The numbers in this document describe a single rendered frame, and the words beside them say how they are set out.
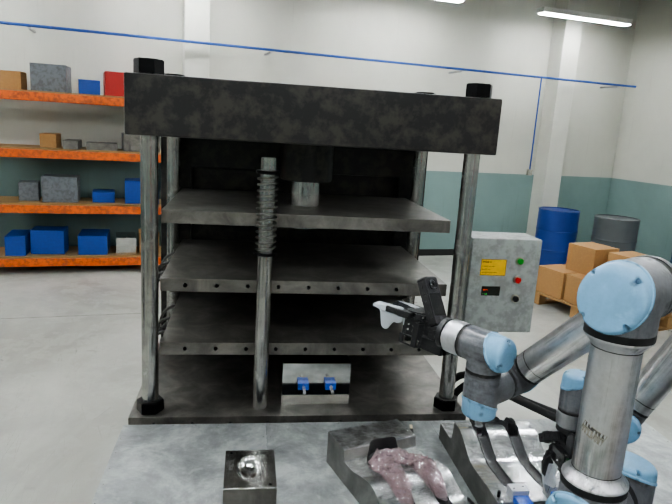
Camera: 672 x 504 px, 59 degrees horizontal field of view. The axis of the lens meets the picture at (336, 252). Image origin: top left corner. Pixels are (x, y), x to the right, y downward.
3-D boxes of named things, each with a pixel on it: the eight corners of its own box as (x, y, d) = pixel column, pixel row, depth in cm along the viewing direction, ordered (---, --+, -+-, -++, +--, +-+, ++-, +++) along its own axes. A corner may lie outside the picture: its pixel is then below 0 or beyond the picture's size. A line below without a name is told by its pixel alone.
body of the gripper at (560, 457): (560, 476, 158) (566, 435, 156) (544, 458, 167) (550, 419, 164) (586, 475, 159) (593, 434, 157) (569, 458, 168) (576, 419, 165)
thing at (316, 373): (348, 404, 239) (351, 363, 235) (281, 404, 234) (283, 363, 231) (331, 356, 287) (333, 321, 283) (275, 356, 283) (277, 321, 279)
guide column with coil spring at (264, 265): (263, 486, 237) (276, 158, 210) (249, 487, 236) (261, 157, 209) (263, 478, 242) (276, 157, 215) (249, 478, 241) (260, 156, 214)
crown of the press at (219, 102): (485, 252, 223) (504, 84, 210) (125, 241, 203) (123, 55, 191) (422, 217, 304) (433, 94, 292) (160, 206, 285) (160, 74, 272)
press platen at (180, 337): (439, 355, 241) (441, 344, 240) (160, 354, 224) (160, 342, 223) (396, 301, 312) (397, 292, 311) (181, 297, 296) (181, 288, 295)
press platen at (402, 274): (445, 296, 236) (447, 284, 235) (160, 291, 219) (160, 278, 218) (400, 255, 307) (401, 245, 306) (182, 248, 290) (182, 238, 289)
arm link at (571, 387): (597, 381, 153) (562, 375, 155) (591, 420, 155) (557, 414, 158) (595, 370, 160) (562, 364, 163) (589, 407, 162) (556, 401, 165)
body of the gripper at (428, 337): (395, 340, 139) (434, 357, 131) (401, 305, 138) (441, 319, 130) (416, 338, 145) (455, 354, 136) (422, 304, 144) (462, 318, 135)
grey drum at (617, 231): (632, 279, 842) (643, 218, 823) (627, 287, 792) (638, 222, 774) (588, 271, 872) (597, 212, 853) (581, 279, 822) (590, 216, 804)
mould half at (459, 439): (580, 527, 169) (587, 485, 166) (494, 531, 165) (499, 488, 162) (506, 436, 217) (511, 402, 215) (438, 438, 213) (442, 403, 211)
